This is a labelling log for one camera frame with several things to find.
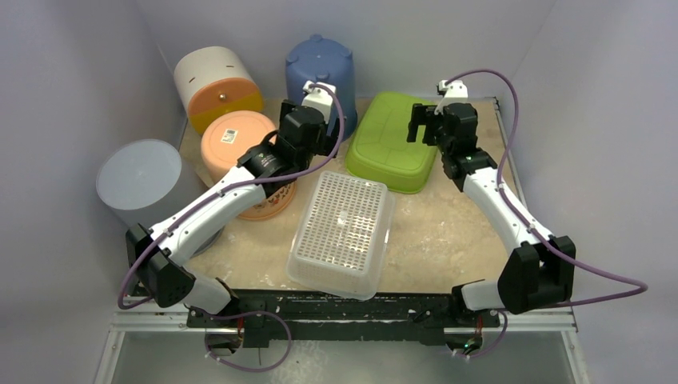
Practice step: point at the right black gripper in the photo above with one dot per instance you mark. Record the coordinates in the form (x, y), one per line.
(424, 122)

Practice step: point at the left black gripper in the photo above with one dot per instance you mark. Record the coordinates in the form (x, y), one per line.
(328, 144)

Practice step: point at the green white plastic basket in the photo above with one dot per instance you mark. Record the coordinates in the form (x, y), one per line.
(379, 150)

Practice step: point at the blue plastic bucket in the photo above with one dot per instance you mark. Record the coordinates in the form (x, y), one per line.
(320, 59)

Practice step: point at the orange capybara bucket blue rim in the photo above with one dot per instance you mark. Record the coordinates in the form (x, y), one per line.
(226, 140)

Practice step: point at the white mesh basket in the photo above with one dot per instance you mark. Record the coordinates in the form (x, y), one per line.
(340, 245)

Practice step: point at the large grey plastic bucket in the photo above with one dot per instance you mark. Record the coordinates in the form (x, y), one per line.
(146, 181)

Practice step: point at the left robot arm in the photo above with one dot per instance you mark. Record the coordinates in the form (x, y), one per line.
(158, 254)

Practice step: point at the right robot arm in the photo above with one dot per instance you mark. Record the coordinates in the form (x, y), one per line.
(539, 270)

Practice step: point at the white mini drawer cabinet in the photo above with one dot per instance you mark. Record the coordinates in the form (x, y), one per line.
(213, 81)

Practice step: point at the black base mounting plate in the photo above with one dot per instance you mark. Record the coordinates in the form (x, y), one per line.
(432, 319)

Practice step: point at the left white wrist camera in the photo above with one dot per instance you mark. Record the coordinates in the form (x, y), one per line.
(318, 95)

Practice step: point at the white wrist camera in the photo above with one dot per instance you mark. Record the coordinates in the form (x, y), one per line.
(451, 92)
(318, 95)

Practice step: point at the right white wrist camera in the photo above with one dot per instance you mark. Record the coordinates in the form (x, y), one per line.
(451, 92)

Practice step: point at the aluminium frame rail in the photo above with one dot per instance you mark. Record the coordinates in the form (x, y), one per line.
(438, 239)

